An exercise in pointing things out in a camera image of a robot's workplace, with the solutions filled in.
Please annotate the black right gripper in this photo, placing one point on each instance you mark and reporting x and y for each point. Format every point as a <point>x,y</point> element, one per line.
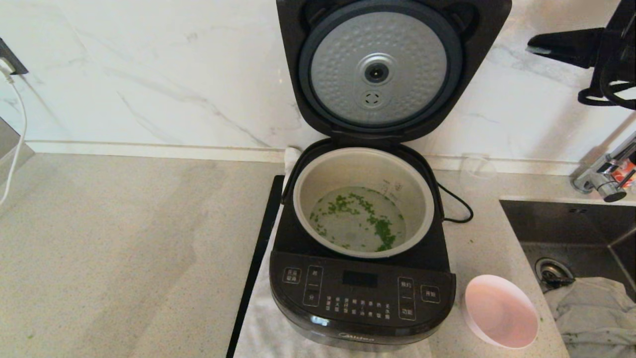
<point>616,40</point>

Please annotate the green grains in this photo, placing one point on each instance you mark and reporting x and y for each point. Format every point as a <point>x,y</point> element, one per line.
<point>357,219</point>

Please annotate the pink plastic bowl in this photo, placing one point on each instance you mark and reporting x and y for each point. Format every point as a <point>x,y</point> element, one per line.
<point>502,313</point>

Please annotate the black rice cooker lid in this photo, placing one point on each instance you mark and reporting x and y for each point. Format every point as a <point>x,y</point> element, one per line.
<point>293,59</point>

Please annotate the beige inner cooking pot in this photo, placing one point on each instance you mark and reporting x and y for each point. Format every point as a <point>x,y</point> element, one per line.
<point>318,174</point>

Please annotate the black Midea rice cooker base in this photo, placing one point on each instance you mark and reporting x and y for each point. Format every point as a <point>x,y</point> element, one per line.
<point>362,293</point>

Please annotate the dish soap bottle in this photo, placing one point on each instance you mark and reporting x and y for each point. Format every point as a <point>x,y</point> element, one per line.
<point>625,175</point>

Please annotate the chrome sink faucet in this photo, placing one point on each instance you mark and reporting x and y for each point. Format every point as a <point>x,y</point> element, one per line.
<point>608,186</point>

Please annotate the clear plastic cup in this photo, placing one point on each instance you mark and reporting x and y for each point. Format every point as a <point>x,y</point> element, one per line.
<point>477,171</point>

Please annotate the stainless steel sink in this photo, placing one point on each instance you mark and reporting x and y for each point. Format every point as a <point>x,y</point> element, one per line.
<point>561,223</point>

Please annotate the metal sink drain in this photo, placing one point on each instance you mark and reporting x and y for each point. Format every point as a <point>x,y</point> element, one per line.
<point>550,271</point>

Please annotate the crumpled grey cloth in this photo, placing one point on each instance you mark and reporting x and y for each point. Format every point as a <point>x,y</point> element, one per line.
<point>596,313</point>

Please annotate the long black flat strip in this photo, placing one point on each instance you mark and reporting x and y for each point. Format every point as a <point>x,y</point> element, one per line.
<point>258,258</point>

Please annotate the white terry towel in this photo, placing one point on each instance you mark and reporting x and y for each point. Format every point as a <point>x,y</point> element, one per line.
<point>256,328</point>

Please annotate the grey box-shaped appliance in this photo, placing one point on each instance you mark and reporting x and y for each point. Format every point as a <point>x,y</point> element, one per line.
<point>10,144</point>

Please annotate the black wall socket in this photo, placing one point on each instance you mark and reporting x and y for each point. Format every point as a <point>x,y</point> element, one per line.
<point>11,59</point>

